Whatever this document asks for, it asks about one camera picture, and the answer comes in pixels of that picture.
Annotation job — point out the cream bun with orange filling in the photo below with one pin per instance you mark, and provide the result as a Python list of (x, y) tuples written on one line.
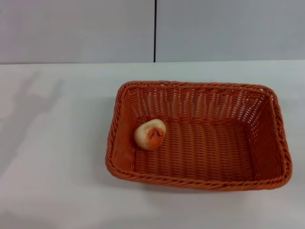
[(149, 136)]

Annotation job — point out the orange woven plastic basket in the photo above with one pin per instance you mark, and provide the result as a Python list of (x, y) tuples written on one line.
[(207, 152)]

